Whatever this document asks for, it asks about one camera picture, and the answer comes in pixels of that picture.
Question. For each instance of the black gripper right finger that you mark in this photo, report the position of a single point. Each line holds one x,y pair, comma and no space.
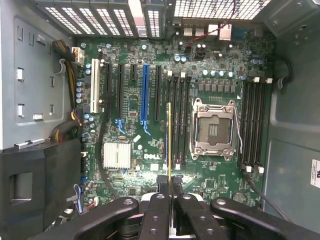
195,220

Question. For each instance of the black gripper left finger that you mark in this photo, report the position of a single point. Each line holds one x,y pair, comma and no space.
152,217

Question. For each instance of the black RAM slot white latches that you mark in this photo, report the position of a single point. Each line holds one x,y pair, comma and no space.
250,120
182,112
169,85
262,120

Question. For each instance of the silver coin cell battery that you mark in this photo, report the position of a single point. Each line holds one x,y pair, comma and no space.
239,197

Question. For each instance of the silver finned chipset heatsink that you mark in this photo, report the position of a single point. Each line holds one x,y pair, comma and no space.
117,155

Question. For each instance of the silver CPU socket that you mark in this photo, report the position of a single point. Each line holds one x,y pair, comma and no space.
212,147

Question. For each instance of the black plastic drive bay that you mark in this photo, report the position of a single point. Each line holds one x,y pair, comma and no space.
50,180

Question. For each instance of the long black expansion slot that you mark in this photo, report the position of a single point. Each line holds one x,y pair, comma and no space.
120,90
108,77
158,92

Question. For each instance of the blue expansion slot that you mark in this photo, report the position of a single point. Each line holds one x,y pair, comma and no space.
145,92

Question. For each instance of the white label sticker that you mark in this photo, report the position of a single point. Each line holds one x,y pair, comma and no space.
315,172

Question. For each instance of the white expansion slot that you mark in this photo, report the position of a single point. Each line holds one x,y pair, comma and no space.
95,85

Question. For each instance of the short black expansion slot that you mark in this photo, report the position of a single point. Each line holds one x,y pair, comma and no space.
133,72

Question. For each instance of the green Dell motherboard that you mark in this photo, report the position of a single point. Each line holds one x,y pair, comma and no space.
140,50

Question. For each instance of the white power connector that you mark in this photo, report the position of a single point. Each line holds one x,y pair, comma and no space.
78,55

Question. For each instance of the grey metal PC case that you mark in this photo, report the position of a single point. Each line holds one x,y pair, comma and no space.
32,75

